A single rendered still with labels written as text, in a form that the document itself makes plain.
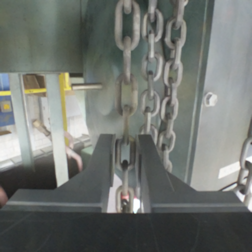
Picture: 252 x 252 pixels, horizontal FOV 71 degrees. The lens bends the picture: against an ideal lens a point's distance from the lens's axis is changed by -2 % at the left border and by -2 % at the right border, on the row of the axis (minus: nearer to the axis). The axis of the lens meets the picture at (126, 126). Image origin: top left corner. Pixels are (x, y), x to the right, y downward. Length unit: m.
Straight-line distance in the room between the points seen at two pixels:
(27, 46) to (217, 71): 0.49
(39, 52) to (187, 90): 0.46
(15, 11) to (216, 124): 0.53
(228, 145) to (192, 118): 0.09
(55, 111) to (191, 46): 0.49
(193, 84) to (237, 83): 0.07
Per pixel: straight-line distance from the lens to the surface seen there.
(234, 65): 0.27
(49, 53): 0.61
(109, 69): 0.35
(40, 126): 0.68
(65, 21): 0.66
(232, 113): 0.29
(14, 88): 0.94
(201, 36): 0.23
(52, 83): 0.62
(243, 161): 0.18
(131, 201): 0.17
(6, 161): 4.22
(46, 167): 1.10
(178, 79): 0.19
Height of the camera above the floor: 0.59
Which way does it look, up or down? 17 degrees up
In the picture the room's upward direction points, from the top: 179 degrees counter-clockwise
